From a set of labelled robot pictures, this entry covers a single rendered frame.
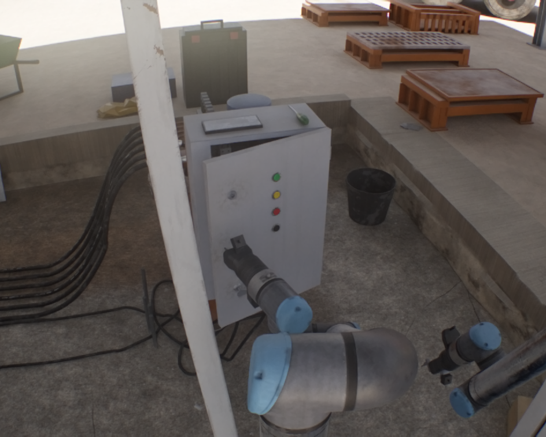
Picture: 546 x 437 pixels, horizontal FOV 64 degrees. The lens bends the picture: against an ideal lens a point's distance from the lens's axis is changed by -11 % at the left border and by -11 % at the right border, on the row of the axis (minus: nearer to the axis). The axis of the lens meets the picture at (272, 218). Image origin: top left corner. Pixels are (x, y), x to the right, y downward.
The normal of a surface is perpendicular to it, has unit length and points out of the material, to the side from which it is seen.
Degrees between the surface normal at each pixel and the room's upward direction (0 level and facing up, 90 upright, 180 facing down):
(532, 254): 0
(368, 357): 24
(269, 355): 11
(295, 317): 85
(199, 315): 80
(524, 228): 0
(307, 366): 30
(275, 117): 0
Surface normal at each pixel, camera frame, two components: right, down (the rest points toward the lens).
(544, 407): -0.99, 0.07
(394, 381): 0.59, 0.07
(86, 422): 0.00, -0.82
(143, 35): 0.26, 0.41
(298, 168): 0.54, 0.48
